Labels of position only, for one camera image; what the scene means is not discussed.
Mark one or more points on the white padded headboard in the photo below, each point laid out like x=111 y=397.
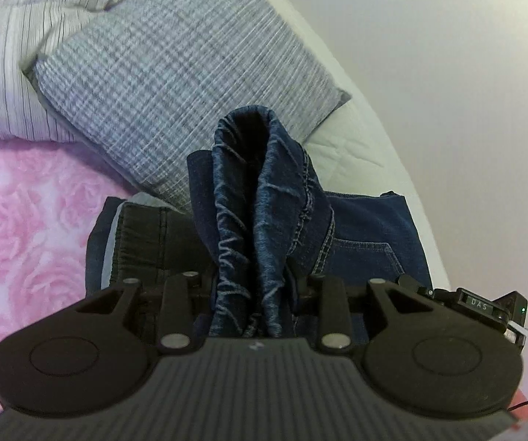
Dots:
x=369 y=147

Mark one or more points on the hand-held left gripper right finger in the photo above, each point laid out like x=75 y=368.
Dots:
x=333 y=294

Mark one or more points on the black pants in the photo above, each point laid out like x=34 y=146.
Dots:
x=153 y=239

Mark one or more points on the grey garment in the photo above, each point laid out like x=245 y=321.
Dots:
x=111 y=257

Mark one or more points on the white striped pillow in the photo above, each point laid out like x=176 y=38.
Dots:
x=6 y=78

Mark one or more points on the blue denim jeans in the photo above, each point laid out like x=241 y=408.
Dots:
x=245 y=193

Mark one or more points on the grey woven pillow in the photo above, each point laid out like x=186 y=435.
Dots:
x=176 y=78

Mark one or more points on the pink floral bed sheet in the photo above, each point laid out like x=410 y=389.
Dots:
x=25 y=239

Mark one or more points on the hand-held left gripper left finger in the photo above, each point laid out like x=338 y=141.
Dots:
x=183 y=291

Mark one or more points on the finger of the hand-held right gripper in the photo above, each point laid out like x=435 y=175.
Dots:
x=415 y=285

